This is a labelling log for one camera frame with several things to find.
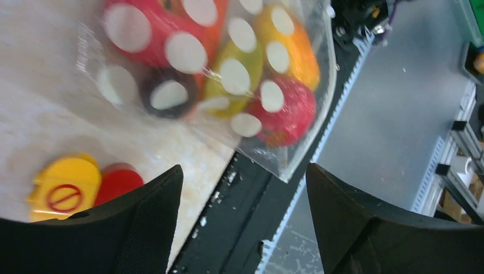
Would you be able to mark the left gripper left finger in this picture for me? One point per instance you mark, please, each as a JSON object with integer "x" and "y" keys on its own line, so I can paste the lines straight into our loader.
{"x": 130, "y": 234}

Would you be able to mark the red toy apple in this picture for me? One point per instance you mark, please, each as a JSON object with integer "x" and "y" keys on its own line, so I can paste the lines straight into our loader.
{"x": 145, "y": 32}
{"x": 286, "y": 109}

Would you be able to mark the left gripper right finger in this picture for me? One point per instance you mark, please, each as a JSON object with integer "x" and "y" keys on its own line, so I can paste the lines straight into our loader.
{"x": 357, "y": 232}

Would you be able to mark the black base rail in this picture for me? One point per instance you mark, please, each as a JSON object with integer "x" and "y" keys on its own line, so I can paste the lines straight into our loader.
{"x": 243, "y": 219}

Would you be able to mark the yellow orange toy mango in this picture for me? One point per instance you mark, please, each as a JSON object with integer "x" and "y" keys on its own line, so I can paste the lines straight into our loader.
{"x": 286, "y": 46}

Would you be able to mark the yellow and red button toy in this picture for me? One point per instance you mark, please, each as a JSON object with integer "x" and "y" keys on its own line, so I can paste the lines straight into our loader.
{"x": 75, "y": 182}

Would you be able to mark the yellow toy starfruit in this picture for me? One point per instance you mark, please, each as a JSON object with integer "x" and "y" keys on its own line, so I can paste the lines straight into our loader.
{"x": 235, "y": 75}

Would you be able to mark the orange toy carrot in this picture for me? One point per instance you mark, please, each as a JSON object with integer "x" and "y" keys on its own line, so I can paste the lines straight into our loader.
{"x": 211, "y": 35}

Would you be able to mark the clear zip top bag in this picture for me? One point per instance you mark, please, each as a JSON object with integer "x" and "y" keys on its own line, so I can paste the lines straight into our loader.
{"x": 117, "y": 78}

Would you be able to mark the dark toy plum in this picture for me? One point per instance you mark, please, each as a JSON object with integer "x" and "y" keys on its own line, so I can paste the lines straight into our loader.
{"x": 166, "y": 93}

